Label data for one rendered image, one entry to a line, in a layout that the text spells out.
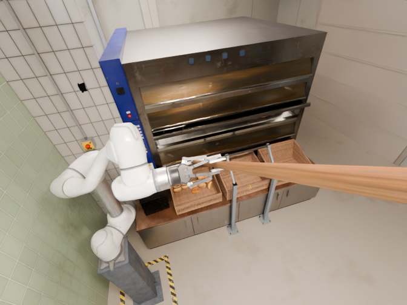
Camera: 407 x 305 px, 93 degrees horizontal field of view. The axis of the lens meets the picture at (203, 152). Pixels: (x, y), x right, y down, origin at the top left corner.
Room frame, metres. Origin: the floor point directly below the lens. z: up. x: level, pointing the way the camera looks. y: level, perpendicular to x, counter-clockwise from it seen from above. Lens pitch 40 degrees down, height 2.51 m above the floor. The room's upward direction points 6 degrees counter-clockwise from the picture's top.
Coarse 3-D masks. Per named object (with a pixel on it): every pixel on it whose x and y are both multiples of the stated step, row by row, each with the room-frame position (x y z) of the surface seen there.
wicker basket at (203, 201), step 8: (200, 168) 1.74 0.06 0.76; (208, 168) 1.76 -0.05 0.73; (216, 184) 1.50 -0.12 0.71; (176, 192) 1.53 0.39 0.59; (184, 192) 1.52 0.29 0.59; (192, 192) 1.50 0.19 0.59; (200, 192) 1.49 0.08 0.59; (208, 192) 1.48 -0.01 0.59; (216, 192) 1.47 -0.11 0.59; (176, 200) 1.41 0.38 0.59; (184, 200) 1.40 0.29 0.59; (192, 200) 1.39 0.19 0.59; (200, 200) 1.29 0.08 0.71; (208, 200) 1.36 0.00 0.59; (216, 200) 1.33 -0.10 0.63; (176, 208) 1.22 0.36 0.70; (184, 208) 1.24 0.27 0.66; (192, 208) 1.26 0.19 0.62
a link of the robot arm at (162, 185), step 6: (162, 168) 0.53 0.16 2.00; (156, 174) 0.50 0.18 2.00; (162, 174) 0.50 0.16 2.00; (168, 174) 0.51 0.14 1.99; (156, 180) 0.48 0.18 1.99; (162, 180) 0.48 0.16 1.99; (168, 180) 0.49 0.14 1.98; (156, 186) 0.47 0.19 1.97; (162, 186) 0.47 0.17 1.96; (168, 186) 0.48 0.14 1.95
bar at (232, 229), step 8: (240, 152) 1.51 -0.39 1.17; (272, 160) 1.48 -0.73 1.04; (232, 176) 1.34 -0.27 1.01; (232, 184) 1.29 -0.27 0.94; (272, 184) 1.37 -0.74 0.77; (232, 192) 1.28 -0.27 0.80; (272, 192) 1.36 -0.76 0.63; (232, 200) 1.28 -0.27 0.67; (232, 208) 1.27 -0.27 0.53; (232, 216) 1.26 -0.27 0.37; (264, 216) 1.37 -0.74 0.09; (232, 224) 1.26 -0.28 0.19; (264, 224) 1.31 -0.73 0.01; (232, 232) 1.23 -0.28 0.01
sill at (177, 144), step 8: (272, 120) 2.05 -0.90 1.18; (280, 120) 2.03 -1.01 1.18; (288, 120) 2.05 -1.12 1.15; (240, 128) 1.94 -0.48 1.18; (248, 128) 1.93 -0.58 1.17; (256, 128) 1.96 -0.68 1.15; (200, 136) 1.86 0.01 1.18; (208, 136) 1.85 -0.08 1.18; (216, 136) 1.85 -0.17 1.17; (168, 144) 1.77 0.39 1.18; (176, 144) 1.75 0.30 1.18; (184, 144) 1.76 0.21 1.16
